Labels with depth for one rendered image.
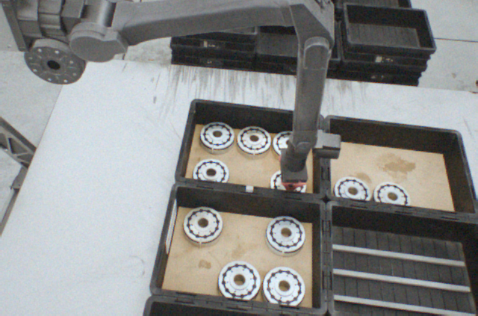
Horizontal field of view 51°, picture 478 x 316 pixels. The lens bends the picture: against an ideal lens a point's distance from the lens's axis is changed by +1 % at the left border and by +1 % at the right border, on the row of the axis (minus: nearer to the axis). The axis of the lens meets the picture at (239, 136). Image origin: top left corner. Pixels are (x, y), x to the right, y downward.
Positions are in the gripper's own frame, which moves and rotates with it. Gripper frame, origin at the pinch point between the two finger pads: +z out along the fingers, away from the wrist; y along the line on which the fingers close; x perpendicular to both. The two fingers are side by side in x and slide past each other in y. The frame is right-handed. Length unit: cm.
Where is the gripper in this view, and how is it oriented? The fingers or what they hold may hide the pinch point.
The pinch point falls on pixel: (288, 181)
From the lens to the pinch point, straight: 138.2
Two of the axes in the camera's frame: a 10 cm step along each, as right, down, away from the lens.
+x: -10.0, -0.3, -0.7
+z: -0.7, 6.2, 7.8
